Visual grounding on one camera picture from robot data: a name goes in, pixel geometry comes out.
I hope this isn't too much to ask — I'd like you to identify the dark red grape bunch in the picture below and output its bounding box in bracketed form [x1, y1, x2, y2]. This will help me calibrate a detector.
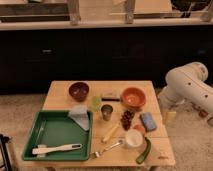
[121, 110, 135, 131]

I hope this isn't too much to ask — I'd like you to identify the dark cabinet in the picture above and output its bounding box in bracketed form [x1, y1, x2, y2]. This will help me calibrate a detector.
[0, 26, 213, 94]

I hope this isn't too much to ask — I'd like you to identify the white cup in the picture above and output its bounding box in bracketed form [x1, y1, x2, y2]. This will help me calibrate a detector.
[125, 129, 143, 148]

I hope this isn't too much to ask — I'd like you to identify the green plastic tray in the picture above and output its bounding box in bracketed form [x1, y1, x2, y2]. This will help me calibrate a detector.
[22, 110, 93, 161]

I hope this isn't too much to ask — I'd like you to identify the green cucumber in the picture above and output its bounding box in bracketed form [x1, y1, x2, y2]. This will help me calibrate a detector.
[136, 138, 151, 164]

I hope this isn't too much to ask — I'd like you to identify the black handled brush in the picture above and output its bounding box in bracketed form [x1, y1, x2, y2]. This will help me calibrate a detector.
[101, 92, 120, 101]

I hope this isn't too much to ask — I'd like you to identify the dark maroon bowl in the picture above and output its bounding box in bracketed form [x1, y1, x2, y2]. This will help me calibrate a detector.
[69, 82, 89, 102]

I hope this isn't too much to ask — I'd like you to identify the yellow block on floor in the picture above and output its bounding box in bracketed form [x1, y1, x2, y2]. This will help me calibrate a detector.
[164, 111, 176, 125]

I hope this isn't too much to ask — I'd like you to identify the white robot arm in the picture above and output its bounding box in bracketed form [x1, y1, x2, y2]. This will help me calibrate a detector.
[158, 62, 213, 114]

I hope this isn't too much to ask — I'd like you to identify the metal fork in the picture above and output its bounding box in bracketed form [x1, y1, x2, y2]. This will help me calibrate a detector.
[90, 140, 123, 159]

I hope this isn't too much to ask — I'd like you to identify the orange carrot piece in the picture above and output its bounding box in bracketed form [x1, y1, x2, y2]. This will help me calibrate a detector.
[133, 124, 146, 133]

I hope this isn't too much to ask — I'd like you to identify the grey folded cloth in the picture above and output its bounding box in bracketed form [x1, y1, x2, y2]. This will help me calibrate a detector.
[68, 105, 89, 131]

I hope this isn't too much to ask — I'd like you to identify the blue sponge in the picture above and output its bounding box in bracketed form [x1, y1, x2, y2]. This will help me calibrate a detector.
[140, 112, 157, 132]

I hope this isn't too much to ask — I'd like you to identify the white spatula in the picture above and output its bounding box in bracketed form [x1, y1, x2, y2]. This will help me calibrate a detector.
[32, 144, 83, 155]

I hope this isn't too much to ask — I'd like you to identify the small metal cup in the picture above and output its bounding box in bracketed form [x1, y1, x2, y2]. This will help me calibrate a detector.
[101, 104, 113, 121]

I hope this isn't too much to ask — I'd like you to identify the black stand at left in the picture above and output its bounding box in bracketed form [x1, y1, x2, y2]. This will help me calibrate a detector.
[0, 134, 13, 171]

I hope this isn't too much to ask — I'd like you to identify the wooden table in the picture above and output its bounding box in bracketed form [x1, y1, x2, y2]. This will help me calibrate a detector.
[22, 81, 175, 168]

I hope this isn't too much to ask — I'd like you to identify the orange-red bowl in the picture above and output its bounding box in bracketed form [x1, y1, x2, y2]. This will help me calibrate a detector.
[121, 87, 146, 108]

